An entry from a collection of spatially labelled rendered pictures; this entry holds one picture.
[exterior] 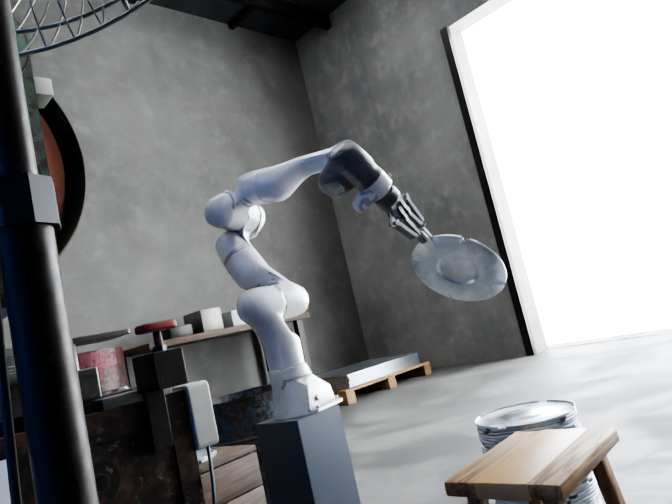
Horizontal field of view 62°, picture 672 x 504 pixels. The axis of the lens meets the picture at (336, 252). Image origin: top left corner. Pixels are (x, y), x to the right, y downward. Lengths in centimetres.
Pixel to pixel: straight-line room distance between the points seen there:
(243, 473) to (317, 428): 41
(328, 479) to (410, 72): 512
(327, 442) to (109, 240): 383
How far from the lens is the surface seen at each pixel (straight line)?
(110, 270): 514
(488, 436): 172
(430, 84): 608
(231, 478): 193
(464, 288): 179
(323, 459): 165
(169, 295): 531
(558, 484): 111
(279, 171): 170
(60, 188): 188
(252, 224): 181
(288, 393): 165
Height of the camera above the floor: 68
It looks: 7 degrees up
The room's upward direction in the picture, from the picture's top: 13 degrees counter-clockwise
